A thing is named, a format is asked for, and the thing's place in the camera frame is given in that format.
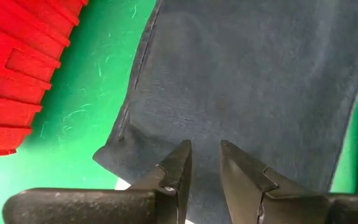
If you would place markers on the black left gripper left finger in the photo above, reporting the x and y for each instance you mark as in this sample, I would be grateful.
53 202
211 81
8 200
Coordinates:
89 207

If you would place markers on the green table mat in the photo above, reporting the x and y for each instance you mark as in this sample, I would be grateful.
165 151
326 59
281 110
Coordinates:
89 77

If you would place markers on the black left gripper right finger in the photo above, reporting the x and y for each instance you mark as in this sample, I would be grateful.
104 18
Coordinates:
291 208

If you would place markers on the dark blue denim jeans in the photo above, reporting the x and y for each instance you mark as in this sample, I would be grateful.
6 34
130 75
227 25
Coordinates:
244 77

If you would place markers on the red plastic laundry basket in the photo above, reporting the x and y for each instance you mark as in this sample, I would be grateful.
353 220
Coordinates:
14 77

